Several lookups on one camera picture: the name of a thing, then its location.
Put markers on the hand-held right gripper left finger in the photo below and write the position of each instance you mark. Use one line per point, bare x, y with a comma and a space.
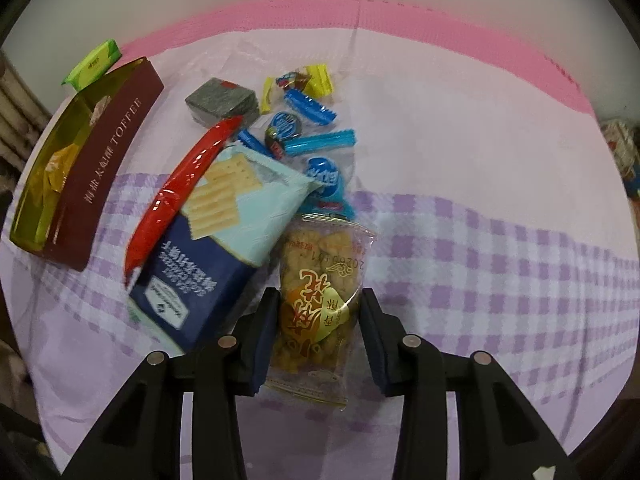
265, 342

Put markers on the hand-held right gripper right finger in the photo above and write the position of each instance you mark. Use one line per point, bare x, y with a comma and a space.
374, 342

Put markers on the clear fried snack packet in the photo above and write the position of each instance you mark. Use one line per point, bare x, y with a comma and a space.
320, 260

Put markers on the blue candy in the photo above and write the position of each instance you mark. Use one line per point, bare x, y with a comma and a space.
286, 125
324, 175

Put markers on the maroon toffee box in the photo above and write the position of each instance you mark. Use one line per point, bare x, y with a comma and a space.
105, 170

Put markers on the blue cracker bag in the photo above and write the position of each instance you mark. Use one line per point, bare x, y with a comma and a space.
225, 240

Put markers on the red sausage stick packet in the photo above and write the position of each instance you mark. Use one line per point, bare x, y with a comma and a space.
170, 195

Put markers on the small dark wrapped candy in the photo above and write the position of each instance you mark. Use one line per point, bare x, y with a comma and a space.
275, 146

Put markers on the pink purple checked bedsheet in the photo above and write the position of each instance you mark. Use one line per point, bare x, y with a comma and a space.
450, 160

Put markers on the dark seaweed packet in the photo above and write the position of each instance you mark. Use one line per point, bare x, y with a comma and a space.
220, 100

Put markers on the yellow candy packet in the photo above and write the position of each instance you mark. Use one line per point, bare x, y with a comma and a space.
320, 80

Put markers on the floral patterned pot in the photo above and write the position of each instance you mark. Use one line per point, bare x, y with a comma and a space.
622, 147

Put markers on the green packet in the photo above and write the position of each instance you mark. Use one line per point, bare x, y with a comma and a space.
92, 65

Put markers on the beige ribbed radiator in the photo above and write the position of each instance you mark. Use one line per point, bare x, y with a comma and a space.
20, 105

